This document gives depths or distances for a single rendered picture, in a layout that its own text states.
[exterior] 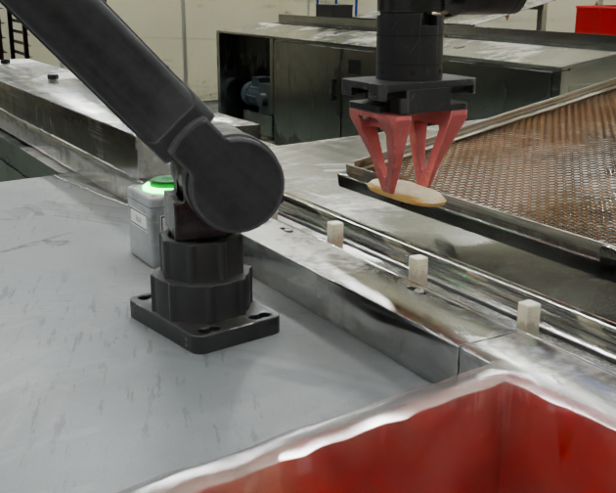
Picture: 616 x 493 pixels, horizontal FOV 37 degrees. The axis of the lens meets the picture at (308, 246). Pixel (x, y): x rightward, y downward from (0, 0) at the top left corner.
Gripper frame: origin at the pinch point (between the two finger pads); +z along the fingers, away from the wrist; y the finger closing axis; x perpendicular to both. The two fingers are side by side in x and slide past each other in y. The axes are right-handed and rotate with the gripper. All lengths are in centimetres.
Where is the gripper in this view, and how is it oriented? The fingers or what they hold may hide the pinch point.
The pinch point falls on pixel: (406, 181)
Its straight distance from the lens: 82.0
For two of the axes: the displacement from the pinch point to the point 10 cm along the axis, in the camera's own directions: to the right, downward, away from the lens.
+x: -5.1, -2.4, 8.3
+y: 8.6, -1.5, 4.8
